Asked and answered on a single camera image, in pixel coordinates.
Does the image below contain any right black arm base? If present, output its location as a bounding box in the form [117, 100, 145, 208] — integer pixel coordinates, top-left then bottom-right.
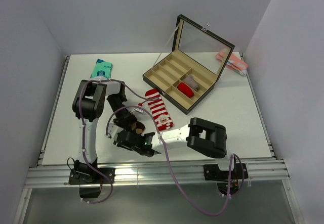
[203, 162, 249, 195]

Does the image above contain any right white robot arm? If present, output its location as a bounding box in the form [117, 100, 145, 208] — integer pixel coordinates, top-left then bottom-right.
[107, 117, 237, 178]

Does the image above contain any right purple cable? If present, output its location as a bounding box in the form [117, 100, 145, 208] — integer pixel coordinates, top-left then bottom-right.
[105, 105, 248, 216]

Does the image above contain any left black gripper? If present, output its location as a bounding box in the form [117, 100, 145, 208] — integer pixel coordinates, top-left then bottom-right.
[107, 95, 135, 127]

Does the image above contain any black compartment box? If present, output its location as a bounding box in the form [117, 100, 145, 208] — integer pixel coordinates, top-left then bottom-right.
[142, 14, 235, 114]

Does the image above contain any brown argyle sock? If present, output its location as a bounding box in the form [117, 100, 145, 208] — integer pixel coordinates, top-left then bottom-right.
[130, 121, 145, 135]

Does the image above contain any red rolled sock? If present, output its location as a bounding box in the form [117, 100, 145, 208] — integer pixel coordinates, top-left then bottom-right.
[177, 82, 194, 98]

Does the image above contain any red white striped santa sock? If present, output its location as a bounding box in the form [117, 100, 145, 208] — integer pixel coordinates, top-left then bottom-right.
[145, 89, 173, 131]

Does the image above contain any pink sock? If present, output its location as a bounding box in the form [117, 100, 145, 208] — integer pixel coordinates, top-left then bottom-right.
[215, 49, 248, 76]

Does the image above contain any teal green sock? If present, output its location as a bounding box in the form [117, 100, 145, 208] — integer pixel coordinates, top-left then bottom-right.
[90, 59, 113, 79]

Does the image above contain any grey rolled sock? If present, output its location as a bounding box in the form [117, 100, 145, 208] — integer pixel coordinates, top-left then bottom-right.
[182, 75, 201, 92]

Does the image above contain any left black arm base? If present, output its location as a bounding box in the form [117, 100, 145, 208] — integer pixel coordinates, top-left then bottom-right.
[67, 157, 115, 199]

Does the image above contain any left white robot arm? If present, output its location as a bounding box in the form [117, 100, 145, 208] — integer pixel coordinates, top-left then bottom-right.
[72, 79, 137, 164]

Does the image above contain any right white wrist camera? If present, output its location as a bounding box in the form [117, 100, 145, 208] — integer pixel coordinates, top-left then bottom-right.
[106, 123, 123, 141]

